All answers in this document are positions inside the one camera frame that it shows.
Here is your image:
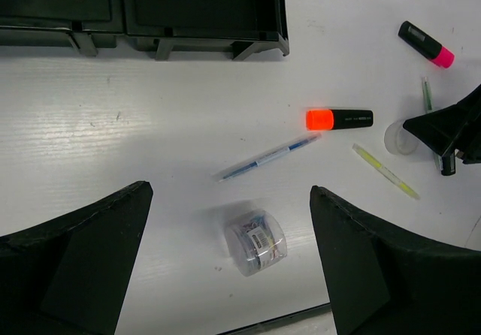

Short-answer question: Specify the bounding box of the pink highlighter marker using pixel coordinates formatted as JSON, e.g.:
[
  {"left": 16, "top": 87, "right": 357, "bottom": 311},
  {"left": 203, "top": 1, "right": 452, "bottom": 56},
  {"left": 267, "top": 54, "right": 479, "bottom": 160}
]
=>
[{"left": 398, "top": 21, "right": 455, "bottom": 69}]

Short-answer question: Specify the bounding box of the black four-compartment organizer tray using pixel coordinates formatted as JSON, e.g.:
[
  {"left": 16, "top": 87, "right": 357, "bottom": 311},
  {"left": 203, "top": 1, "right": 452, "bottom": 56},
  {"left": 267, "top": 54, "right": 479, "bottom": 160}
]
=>
[{"left": 1, "top": 0, "right": 289, "bottom": 61}]

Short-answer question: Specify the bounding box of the metal mounting rail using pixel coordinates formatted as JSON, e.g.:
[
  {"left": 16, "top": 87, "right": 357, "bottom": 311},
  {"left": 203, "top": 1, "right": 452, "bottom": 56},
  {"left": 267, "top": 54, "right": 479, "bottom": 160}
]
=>
[{"left": 219, "top": 303, "right": 331, "bottom": 335}]

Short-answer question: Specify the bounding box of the orange highlighter marker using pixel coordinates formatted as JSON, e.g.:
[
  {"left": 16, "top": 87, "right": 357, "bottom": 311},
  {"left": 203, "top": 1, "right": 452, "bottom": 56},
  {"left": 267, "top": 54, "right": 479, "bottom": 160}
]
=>
[{"left": 306, "top": 108, "right": 374, "bottom": 131}]

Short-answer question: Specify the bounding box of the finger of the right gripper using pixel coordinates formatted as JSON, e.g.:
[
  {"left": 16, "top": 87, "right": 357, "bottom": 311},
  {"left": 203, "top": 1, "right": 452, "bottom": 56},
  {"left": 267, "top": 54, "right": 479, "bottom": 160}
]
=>
[{"left": 403, "top": 87, "right": 480, "bottom": 164}]

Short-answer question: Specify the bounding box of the yellow thin pen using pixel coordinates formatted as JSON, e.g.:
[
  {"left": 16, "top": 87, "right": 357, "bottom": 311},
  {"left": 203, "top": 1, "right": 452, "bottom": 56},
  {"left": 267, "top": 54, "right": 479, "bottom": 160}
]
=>
[{"left": 352, "top": 143, "right": 420, "bottom": 200}]

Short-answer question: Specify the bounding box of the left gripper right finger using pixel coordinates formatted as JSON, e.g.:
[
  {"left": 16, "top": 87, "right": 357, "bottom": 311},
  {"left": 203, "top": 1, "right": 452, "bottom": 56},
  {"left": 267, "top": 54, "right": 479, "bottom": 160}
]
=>
[{"left": 310, "top": 186, "right": 480, "bottom": 334}]

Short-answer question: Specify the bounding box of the small clear tape roll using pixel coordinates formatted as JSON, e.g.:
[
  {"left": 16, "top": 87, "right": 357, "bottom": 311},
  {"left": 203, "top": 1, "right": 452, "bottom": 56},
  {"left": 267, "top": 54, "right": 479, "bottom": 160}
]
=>
[{"left": 384, "top": 120, "right": 419, "bottom": 155}]

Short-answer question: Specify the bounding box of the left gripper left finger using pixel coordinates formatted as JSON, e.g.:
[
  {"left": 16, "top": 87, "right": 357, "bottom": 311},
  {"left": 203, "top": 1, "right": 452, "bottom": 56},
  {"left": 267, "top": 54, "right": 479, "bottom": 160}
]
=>
[{"left": 1, "top": 181, "right": 153, "bottom": 334}]

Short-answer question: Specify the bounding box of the blue highlighter marker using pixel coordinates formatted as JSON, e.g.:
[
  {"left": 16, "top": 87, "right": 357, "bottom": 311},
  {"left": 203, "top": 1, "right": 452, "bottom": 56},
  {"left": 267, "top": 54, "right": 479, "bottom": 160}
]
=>
[{"left": 440, "top": 152, "right": 456, "bottom": 177}]

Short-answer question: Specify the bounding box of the blue ballpoint pen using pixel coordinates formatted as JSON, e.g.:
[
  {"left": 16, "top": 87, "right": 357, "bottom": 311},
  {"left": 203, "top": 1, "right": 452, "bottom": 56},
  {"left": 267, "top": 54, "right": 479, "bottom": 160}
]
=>
[{"left": 213, "top": 133, "right": 322, "bottom": 183}]

